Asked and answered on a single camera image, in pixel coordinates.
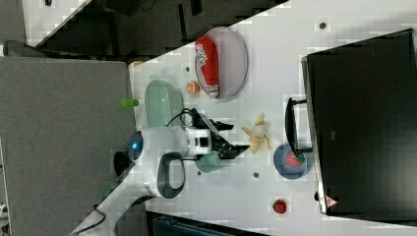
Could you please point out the blue bowl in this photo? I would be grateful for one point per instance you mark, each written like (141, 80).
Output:
(285, 171)

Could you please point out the green mug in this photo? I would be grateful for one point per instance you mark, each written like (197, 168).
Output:
(211, 162)

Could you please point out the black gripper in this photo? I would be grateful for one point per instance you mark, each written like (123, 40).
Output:
(218, 143)

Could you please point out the grey partition panel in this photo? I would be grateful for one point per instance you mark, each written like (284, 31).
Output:
(61, 123)

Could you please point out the strawberry in blue bowl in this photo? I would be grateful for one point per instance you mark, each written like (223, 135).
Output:
(293, 160)

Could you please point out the red strawberry toy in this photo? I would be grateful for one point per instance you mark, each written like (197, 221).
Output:
(279, 206)

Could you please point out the red ketchup bottle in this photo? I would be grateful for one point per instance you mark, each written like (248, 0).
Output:
(207, 59)

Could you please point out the orange slice toy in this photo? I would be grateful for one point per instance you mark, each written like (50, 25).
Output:
(193, 87)

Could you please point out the peeled plush banana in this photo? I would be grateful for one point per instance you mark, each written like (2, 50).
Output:
(257, 135)

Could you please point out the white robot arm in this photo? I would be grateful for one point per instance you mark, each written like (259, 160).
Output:
(159, 153)

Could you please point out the green toy vegetable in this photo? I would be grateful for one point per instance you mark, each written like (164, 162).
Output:
(128, 103)

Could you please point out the grey oval plate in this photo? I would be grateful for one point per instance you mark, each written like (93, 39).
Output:
(232, 62)

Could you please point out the green plastic colander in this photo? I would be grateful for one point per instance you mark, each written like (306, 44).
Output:
(162, 103)

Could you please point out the black and steel toaster oven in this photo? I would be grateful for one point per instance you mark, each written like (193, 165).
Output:
(361, 102)

